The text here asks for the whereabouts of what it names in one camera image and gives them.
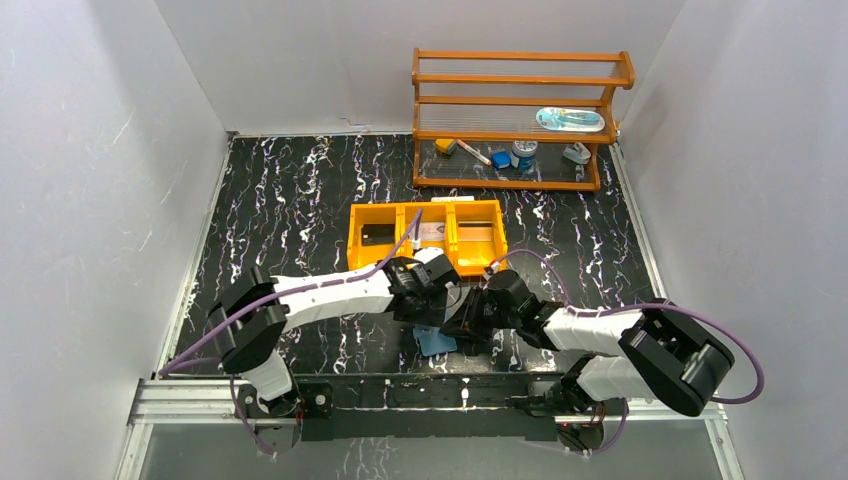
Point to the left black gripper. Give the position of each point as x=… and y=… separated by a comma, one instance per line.
x=428, y=307

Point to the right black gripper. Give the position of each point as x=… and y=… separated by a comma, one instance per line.
x=465, y=322

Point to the blue card holder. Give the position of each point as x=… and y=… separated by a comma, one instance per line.
x=432, y=342

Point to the yellow three-compartment bin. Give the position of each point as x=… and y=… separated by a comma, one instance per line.
x=470, y=232

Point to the orange wooden shelf rack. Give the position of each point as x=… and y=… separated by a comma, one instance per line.
x=489, y=100

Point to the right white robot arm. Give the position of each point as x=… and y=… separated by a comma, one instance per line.
x=650, y=352

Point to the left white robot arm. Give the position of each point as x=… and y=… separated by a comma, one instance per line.
x=247, y=321

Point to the silver credit card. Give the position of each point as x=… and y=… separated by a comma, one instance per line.
x=432, y=231

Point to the black credit card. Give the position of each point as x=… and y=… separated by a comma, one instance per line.
x=377, y=234

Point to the white rectangular box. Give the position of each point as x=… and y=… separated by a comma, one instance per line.
x=452, y=198

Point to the yellow sponge block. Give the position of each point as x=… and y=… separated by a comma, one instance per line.
x=445, y=147

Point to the white marker pen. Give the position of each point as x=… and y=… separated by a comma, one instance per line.
x=474, y=152

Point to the blue small box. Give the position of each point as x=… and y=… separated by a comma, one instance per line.
x=501, y=159

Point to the grey tape dispenser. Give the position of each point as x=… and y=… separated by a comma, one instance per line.
x=578, y=153

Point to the blue blister pack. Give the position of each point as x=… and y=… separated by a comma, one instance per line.
x=570, y=120

